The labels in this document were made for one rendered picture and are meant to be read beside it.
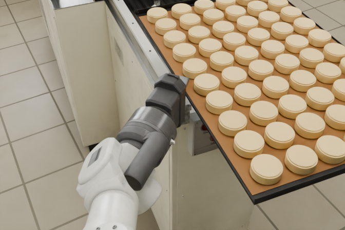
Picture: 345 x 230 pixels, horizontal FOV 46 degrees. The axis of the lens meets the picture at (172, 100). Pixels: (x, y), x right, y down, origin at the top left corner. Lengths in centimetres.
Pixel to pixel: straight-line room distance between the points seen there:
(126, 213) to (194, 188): 81
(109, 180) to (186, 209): 86
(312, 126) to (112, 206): 38
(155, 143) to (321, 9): 290
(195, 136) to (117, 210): 60
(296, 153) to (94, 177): 32
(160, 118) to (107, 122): 129
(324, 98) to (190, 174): 59
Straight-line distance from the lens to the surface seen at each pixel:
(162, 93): 73
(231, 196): 148
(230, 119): 72
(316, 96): 81
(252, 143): 69
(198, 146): 113
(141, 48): 122
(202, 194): 139
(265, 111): 75
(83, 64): 173
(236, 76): 82
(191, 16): 100
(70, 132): 226
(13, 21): 330
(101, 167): 58
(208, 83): 79
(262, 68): 85
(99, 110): 191
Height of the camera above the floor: 158
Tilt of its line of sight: 42 degrees down
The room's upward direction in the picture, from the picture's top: straight up
